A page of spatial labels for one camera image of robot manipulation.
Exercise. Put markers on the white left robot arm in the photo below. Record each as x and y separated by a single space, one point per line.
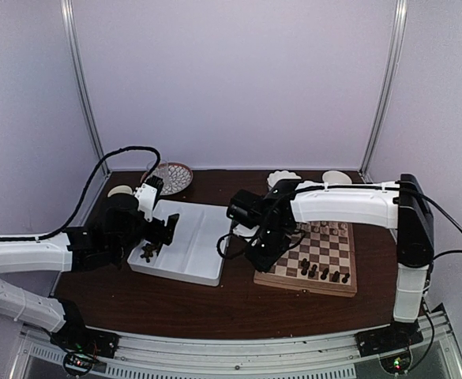
124 221

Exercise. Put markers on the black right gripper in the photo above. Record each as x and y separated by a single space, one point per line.
263 262

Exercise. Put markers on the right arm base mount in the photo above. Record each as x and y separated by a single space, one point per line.
395 336

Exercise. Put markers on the patterned ceramic plate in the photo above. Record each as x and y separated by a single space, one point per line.
180 177

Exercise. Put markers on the white scalloped bowl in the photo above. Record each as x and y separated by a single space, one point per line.
276 176

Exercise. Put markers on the white plastic compartment tray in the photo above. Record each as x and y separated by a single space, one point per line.
192 256

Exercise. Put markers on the dark pawn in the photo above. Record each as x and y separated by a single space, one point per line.
312 272

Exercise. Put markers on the aluminium front rail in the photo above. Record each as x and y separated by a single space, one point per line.
326 356

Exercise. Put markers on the cream ribbed mug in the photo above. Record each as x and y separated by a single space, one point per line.
121 189

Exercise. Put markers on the right aluminium frame post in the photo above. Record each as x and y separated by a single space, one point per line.
393 59

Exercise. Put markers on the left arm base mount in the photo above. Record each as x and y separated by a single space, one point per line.
74 335

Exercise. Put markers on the dark knight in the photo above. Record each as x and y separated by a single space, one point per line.
335 277

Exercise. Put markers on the left aluminium frame post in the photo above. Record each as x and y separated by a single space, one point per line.
78 69

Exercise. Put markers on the dark rook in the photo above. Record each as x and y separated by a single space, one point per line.
345 278

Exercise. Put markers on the aluminium frame post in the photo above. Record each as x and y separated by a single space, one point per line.
78 69
393 59

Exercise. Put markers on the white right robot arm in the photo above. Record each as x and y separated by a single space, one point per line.
270 220

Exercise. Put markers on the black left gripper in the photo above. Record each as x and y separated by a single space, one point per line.
156 236

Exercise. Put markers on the clear drinking glass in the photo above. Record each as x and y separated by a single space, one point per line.
160 169

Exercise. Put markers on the wooden chessboard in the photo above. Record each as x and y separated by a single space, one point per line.
325 251

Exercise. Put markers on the cream round bowl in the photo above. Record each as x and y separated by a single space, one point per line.
336 178

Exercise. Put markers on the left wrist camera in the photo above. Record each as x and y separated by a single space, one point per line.
147 195

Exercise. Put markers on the dark chess piece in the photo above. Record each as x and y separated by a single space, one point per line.
305 267

